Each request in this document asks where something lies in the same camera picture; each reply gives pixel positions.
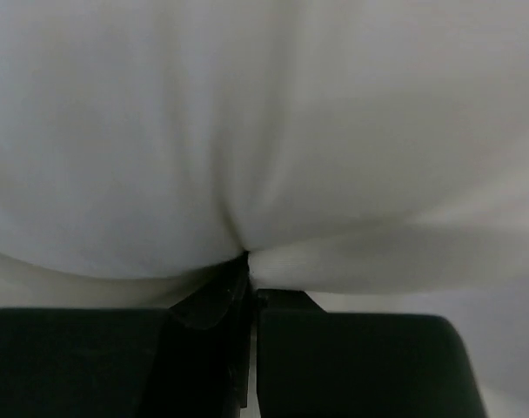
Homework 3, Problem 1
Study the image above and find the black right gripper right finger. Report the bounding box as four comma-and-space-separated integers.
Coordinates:
257, 290, 486, 418

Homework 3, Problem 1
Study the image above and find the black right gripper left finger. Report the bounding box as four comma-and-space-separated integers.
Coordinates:
0, 256, 251, 417

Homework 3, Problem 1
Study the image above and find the white pillow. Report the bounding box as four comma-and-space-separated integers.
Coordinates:
0, 1, 529, 307

